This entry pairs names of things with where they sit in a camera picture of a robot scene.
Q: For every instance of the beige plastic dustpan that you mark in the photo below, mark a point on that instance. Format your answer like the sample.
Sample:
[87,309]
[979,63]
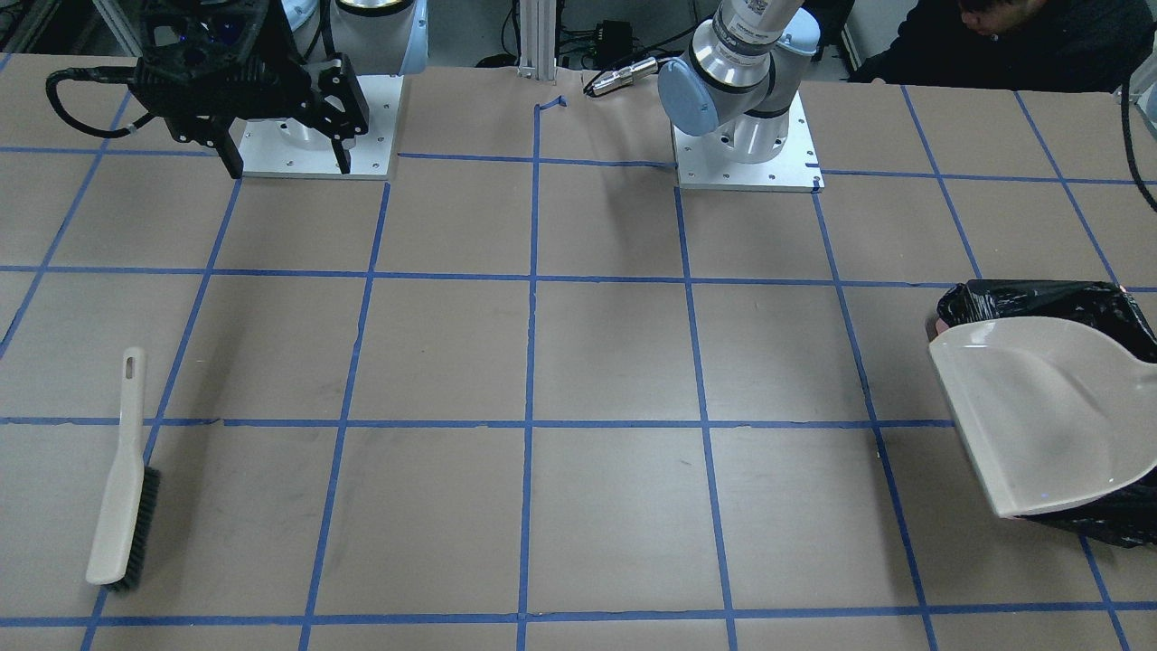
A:
[1054,414]

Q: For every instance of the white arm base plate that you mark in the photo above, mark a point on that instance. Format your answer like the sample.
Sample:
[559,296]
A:
[751,154]
[288,149]

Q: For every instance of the bin with black bag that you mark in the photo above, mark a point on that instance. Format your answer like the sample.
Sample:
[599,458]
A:
[1126,517]

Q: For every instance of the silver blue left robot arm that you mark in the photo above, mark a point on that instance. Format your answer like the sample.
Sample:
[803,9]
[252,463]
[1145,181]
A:
[740,75]

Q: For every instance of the beige hand brush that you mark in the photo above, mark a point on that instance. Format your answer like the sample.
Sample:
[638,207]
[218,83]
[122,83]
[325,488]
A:
[119,545]

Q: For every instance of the aluminium frame post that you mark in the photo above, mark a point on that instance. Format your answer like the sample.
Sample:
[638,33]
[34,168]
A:
[537,40]

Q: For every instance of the person in black clothes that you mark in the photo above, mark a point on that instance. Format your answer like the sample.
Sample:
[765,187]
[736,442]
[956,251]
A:
[1051,46]

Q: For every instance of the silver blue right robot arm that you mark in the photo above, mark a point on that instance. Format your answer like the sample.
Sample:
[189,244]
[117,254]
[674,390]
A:
[380,38]

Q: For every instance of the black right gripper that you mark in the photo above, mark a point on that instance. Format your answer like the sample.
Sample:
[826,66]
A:
[341,98]

